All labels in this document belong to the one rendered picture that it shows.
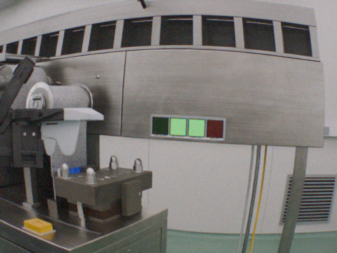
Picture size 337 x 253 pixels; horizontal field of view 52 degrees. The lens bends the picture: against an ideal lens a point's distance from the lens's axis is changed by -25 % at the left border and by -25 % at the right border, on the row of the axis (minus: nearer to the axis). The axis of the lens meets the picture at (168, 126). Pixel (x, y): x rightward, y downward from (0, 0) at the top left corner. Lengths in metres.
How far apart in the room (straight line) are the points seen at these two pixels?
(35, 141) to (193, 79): 0.94
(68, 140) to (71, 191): 0.70
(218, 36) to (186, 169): 2.56
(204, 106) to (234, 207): 2.53
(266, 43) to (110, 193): 0.72
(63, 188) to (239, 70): 0.67
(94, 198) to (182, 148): 2.79
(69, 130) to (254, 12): 0.99
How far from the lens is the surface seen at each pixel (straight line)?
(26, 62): 0.57
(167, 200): 4.03
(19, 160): 0.53
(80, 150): 1.45
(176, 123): 1.42
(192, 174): 3.91
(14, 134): 0.53
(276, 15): 1.39
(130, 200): 1.32
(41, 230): 1.06
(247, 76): 1.36
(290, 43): 1.43
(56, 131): 0.53
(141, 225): 1.32
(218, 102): 1.38
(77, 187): 1.19
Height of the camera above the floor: 1.26
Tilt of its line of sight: 3 degrees down
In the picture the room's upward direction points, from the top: 2 degrees clockwise
